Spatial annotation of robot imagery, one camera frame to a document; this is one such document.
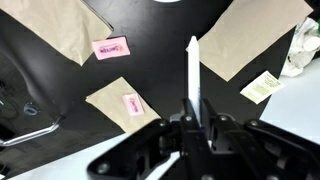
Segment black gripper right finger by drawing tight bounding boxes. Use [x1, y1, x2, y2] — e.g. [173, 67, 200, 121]
[200, 98, 320, 180]

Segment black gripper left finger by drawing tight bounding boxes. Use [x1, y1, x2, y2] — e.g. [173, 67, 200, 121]
[87, 98, 212, 180]

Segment white pen blue cap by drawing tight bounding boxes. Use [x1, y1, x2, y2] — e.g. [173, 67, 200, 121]
[185, 35, 202, 127]

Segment pink sugar packet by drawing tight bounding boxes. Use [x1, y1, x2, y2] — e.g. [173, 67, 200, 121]
[121, 92, 146, 117]
[91, 36, 132, 61]

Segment small brown paper napkin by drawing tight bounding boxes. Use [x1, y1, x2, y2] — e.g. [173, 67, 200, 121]
[85, 76, 162, 135]

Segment large brown paper napkin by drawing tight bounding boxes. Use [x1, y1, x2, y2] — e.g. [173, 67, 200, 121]
[198, 0, 315, 83]

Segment crumpled white cloth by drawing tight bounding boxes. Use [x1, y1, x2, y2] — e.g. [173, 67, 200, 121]
[281, 17, 320, 78]

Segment red mug white inside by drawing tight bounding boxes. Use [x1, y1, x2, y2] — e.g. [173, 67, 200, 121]
[153, 0, 182, 4]

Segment chrome tube frame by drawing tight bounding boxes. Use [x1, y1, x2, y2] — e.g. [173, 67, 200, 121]
[0, 114, 65, 148]

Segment small grey ring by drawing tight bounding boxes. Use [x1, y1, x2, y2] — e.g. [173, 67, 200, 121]
[23, 102, 40, 117]

